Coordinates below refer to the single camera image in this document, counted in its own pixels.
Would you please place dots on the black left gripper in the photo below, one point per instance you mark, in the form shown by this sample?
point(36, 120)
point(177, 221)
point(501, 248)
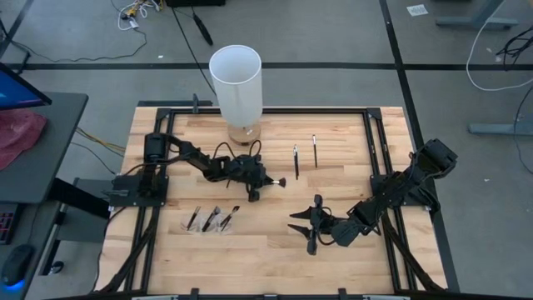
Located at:
point(250, 175)

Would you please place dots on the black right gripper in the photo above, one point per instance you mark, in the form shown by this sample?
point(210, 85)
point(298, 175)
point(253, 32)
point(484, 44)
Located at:
point(320, 225)

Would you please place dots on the black fan makeup brush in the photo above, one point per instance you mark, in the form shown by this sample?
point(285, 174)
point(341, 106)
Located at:
point(281, 182)

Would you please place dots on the dark-head makeup brush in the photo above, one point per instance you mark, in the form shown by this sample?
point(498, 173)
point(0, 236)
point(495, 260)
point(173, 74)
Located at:
point(230, 216)

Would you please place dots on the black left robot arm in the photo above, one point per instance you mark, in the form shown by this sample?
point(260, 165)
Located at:
point(191, 156)

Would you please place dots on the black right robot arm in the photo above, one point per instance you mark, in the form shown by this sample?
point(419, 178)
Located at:
point(391, 191)

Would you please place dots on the black table clamp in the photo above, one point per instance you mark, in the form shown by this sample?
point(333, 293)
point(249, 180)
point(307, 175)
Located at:
point(194, 293)
point(342, 293)

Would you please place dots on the clear acrylic brush holder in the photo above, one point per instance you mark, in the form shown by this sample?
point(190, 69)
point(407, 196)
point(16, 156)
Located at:
point(185, 227)

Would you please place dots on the white shade wooden base lamp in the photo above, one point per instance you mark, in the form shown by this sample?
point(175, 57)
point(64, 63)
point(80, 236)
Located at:
point(237, 83)

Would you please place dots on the black bar behind table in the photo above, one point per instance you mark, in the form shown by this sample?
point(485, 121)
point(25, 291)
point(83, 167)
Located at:
point(175, 103)

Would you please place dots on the black stick-shaped device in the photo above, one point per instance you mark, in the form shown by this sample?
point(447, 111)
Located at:
point(202, 29)

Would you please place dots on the black box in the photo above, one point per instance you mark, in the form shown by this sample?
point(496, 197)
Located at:
point(195, 2)

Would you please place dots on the gray desk foot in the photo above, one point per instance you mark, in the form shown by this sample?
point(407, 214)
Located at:
point(474, 23)
point(499, 129)

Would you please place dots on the black desk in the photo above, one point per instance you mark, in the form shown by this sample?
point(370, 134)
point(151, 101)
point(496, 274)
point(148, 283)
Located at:
point(50, 146)

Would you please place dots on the white paper sheet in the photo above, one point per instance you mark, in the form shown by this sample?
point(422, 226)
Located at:
point(417, 10)

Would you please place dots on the pink cloth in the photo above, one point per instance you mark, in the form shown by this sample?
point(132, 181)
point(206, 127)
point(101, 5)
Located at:
point(16, 133)

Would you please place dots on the black computer mouse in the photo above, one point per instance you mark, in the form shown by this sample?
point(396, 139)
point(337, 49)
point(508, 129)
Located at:
point(16, 262)

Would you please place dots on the computer keyboard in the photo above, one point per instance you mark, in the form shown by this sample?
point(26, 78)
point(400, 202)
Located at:
point(5, 225)

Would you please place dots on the computer monitor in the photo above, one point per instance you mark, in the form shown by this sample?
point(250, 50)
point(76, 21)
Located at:
point(16, 89)

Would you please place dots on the black desk leg frame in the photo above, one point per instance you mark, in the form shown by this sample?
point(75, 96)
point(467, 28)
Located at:
point(79, 196)

